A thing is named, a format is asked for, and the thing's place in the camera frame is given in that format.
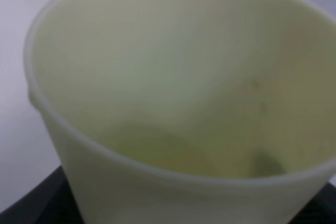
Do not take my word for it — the pale yellow plastic cup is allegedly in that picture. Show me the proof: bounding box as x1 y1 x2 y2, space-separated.
23 0 335 223

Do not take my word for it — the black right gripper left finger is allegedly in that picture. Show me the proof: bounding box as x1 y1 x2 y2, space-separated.
1 166 83 223

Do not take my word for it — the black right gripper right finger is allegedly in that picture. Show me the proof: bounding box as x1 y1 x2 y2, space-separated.
289 183 335 224

